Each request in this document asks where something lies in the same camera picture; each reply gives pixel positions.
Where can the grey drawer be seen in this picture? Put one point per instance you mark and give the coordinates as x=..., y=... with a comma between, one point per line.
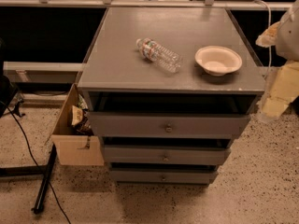
x=163, y=173
x=166, y=150
x=113, y=124

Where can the grey bottom drawer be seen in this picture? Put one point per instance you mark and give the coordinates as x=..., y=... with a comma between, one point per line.
x=163, y=173

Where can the white paper bowl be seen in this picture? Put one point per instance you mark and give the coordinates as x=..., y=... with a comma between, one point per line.
x=218, y=61

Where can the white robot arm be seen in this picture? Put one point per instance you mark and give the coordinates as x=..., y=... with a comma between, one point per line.
x=284, y=36

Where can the brown cardboard box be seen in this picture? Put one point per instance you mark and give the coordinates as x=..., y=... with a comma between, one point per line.
x=73, y=148

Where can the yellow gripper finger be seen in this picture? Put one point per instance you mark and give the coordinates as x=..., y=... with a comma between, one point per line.
x=269, y=37
x=284, y=90

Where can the snack bag in box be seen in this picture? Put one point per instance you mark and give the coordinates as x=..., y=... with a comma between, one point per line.
x=80, y=121

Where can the black metal stand leg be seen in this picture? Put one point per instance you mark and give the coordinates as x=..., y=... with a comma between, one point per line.
x=46, y=171

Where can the grey top drawer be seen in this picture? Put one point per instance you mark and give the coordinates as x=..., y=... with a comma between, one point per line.
x=113, y=124

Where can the clear plastic water bottle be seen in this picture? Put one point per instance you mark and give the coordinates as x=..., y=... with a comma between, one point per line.
x=159, y=55

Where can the upper metal rail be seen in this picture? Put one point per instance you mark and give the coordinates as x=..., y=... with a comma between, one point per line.
x=93, y=4

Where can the grey drawer cabinet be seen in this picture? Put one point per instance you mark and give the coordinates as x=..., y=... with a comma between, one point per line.
x=118, y=78

